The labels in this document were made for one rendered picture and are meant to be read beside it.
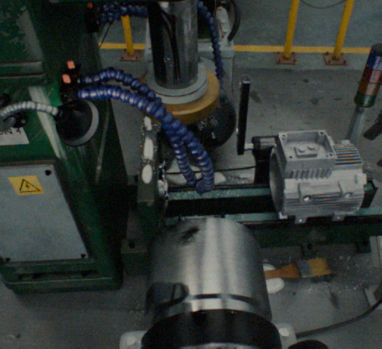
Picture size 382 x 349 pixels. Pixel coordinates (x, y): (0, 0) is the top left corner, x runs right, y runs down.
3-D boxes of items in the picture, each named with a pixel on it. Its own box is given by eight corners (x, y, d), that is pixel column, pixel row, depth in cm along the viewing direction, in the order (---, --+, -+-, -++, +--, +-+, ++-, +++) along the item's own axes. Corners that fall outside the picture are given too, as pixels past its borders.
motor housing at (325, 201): (278, 231, 107) (289, 185, 94) (265, 178, 121) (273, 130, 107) (352, 226, 108) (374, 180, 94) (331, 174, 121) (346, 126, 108)
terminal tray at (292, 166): (283, 182, 99) (287, 161, 94) (274, 152, 107) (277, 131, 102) (330, 179, 100) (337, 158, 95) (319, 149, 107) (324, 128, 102)
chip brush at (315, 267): (261, 285, 110) (261, 284, 109) (256, 268, 113) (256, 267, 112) (333, 273, 112) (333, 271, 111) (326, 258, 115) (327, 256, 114)
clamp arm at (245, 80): (235, 155, 117) (240, 82, 99) (234, 148, 119) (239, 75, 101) (247, 155, 117) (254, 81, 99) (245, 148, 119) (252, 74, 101)
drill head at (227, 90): (156, 176, 123) (147, 111, 105) (158, 95, 151) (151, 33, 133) (238, 172, 123) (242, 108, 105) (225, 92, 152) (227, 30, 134)
